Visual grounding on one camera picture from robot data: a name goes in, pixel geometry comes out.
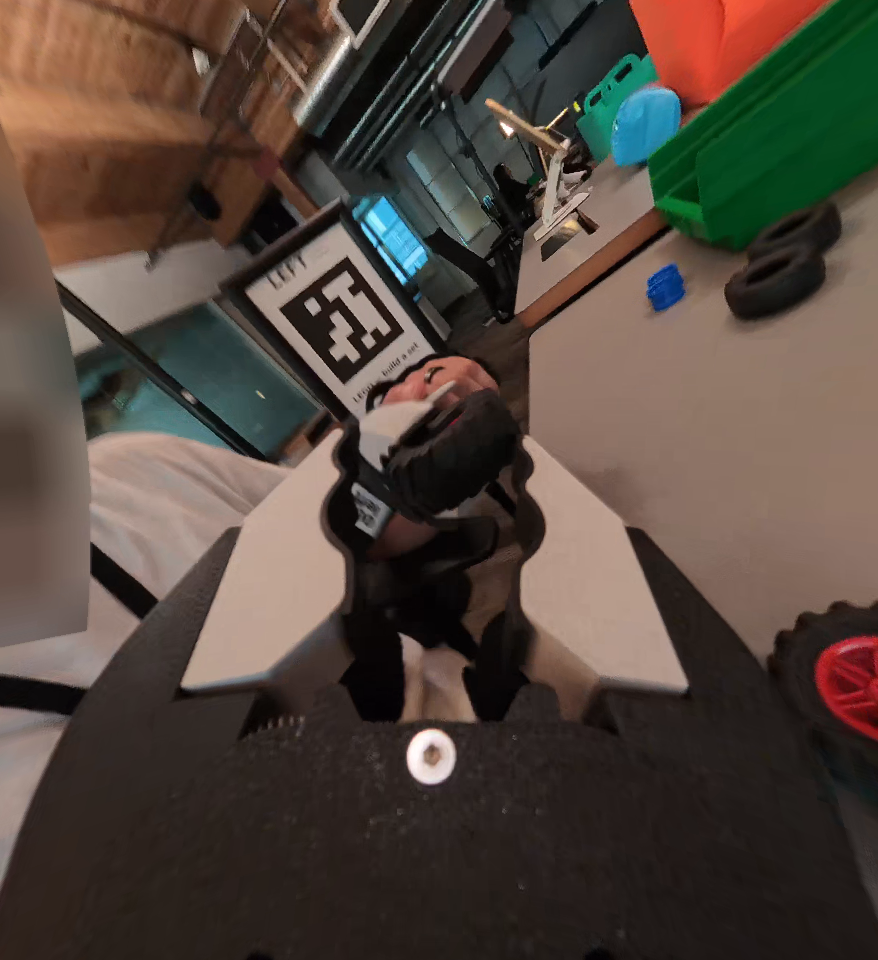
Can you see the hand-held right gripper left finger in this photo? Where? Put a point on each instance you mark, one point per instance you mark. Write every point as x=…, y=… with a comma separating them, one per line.
x=274, y=585

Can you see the loose black toy tire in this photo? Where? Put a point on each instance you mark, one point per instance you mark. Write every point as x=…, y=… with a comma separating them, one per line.
x=828, y=225
x=742, y=296

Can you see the wooden board white stand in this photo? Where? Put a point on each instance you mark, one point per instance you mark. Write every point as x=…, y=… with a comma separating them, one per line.
x=555, y=180

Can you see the person's left hand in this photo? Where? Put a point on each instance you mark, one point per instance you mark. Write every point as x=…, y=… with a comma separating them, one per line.
x=454, y=375

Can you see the green plastic bin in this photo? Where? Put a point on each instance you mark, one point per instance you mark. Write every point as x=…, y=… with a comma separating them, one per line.
x=783, y=135

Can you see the green carry bag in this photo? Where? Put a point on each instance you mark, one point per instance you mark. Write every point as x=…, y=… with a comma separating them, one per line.
x=596, y=112

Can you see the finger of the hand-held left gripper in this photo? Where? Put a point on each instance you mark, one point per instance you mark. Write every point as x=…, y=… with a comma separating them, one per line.
x=390, y=431

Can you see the silver air duct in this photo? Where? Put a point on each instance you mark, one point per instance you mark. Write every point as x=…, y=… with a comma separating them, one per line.
x=326, y=82

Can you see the white ceiling air vent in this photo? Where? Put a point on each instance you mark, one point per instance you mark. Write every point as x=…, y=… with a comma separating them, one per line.
x=364, y=19

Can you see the black rubber toy tire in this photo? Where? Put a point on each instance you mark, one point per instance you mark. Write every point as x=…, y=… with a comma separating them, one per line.
x=454, y=457

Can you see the black toy wheel red rim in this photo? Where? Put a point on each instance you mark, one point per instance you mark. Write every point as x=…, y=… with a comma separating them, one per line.
x=866, y=694

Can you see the light blue plastic bag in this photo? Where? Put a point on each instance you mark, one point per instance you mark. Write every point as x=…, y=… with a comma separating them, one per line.
x=645, y=127

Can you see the black framed marker sign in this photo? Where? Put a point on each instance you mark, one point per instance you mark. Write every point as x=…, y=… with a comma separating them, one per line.
x=341, y=315

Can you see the orange plastic bin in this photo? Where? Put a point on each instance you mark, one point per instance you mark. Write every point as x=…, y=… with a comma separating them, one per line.
x=708, y=45

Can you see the blue toy wheel rim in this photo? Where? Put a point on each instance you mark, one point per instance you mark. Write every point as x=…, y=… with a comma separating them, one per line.
x=666, y=289

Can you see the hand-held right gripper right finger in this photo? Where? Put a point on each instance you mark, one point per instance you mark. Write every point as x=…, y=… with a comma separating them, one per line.
x=596, y=600

